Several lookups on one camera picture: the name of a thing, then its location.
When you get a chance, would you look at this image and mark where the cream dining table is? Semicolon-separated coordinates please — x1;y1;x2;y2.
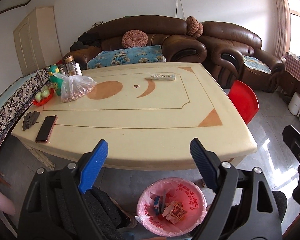
12;62;257;171

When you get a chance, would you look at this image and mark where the white remote control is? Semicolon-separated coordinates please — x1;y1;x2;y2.
150;74;175;81

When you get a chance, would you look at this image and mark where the white plastic jug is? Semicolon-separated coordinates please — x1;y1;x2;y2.
288;92;300;116

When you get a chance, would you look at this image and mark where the pink round cushion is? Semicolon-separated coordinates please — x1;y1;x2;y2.
122;30;148;48

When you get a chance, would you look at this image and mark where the brown leather armchair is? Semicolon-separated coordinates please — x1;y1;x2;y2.
198;21;284;93

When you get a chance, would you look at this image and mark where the cream wooden cabinet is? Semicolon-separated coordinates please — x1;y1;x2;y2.
13;7;62;76

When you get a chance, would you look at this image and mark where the glass jar gold lid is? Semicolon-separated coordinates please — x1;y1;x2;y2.
64;55;77;75

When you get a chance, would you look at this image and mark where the teal armchair seat cover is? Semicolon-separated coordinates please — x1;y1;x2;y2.
243;55;271;74

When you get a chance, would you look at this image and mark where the checkered cloth side table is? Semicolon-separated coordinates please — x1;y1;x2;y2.
280;53;300;95

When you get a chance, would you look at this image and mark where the red fruit tray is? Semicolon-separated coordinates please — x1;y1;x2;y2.
33;85;54;106

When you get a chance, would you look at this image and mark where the brown leather long sofa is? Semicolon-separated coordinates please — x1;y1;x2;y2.
63;15;207;70

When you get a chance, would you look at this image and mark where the clear bag of peanuts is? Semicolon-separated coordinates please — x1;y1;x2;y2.
53;73;96;102

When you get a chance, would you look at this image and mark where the pink smartphone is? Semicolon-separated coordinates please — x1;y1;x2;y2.
35;115;57;142

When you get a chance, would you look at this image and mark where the green yellow bottle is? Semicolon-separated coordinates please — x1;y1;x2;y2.
48;64;63;96

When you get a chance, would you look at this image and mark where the red plastic chair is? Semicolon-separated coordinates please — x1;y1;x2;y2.
228;80;260;125

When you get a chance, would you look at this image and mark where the pink cushion on sofa back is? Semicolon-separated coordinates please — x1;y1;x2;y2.
186;16;203;38

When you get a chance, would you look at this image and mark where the pink lined trash bin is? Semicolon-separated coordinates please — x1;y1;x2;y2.
136;177;207;237

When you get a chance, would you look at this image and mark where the dark grey cloth piece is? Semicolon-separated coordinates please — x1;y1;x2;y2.
23;111;40;131

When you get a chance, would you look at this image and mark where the blue floral sofa cover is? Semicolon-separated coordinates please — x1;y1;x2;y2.
87;45;166;69

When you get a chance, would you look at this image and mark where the blue cartoon medicine box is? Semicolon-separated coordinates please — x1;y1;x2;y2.
153;190;166;216

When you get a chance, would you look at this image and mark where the purple card box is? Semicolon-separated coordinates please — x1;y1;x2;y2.
162;200;187;224

